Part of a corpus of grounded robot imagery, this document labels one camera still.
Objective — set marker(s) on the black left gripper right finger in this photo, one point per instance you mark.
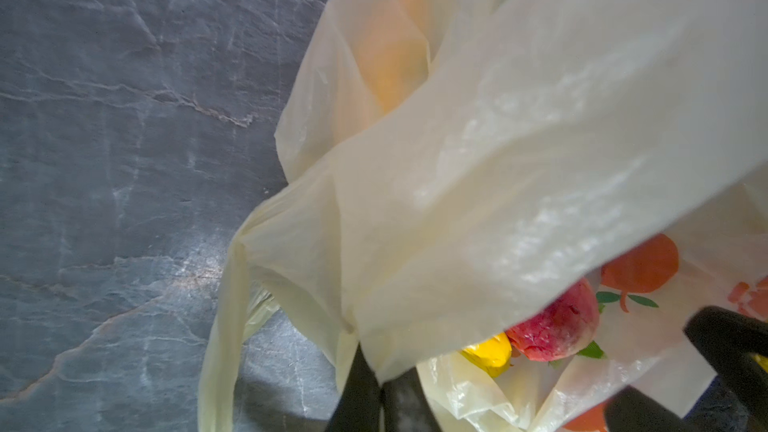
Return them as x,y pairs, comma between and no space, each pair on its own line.
405,406

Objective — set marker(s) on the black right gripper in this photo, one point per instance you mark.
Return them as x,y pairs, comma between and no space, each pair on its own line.
728,342

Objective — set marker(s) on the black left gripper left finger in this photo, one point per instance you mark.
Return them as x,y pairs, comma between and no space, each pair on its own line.
359,406

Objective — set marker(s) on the red yellow fake apple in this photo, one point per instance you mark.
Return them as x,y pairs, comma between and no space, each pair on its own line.
562,329

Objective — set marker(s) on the cream plastic bag orange prints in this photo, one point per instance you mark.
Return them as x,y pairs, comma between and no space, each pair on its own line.
455,166

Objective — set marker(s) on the yellow fake banana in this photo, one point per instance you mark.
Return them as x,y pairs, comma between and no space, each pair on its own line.
492,356

